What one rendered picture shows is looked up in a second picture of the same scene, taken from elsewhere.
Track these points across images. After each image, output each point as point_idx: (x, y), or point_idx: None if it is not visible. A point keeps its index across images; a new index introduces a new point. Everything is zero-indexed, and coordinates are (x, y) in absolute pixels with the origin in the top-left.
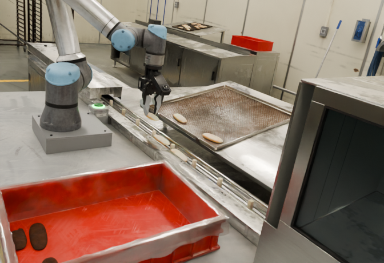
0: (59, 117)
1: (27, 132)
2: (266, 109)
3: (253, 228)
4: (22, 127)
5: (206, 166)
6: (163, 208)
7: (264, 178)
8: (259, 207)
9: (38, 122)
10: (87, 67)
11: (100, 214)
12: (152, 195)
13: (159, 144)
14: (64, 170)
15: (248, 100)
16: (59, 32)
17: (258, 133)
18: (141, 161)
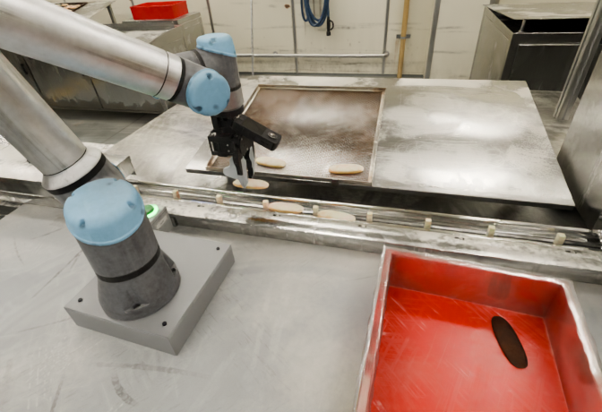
0: (152, 285)
1: (78, 339)
2: (342, 97)
3: (546, 262)
4: (53, 336)
5: (382, 211)
6: (432, 309)
7: (461, 188)
8: (496, 227)
9: (101, 314)
10: (115, 167)
11: (405, 393)
12: (396, 300)
13: (299, 217)
14: (245, 361)
15: (309, 93)
16: (24, 130)
17: (379, 133)
18: (303, 257)
